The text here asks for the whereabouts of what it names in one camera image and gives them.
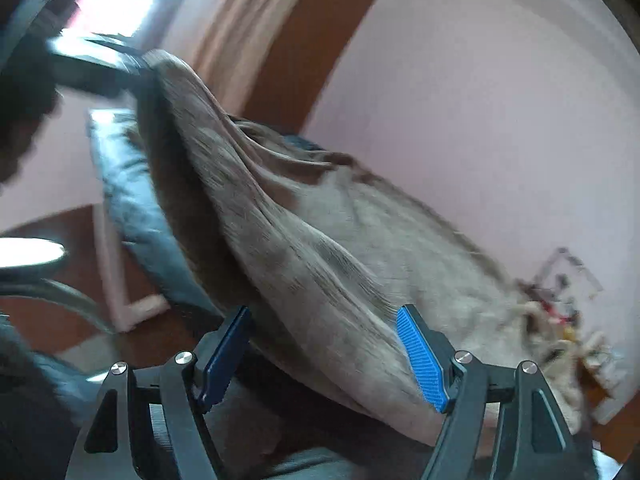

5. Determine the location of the wooden desk with clutter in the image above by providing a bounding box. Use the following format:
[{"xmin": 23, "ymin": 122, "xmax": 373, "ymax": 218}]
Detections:
[{"xmin": 519, "ymin": 246, "xmax": 632, "ymax": 426}]

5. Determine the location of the dark blue bed cover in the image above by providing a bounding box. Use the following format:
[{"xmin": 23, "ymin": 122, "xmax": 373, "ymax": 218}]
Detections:
[{"xmin": 0, "ymin": 109, "xmax": 601, "ymax": 480}]

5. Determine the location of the beige curtain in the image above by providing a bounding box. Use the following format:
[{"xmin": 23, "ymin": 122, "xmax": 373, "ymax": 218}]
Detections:
[{"xmin": 191, "ymin": 0, "xmax": 298, "ymax": 113}]

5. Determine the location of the grey-brown fleece garment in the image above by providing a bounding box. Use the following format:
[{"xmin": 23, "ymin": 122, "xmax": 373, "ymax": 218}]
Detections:
[{"xmin": 137, "ymin": 50, "xmax": 584, "ymax": 444}]

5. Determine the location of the brown wooden door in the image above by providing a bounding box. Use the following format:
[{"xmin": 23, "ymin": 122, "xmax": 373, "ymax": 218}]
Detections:
[{"xmin": 241, "ymin": 0, "xmax": 374, "ymax": 133}]

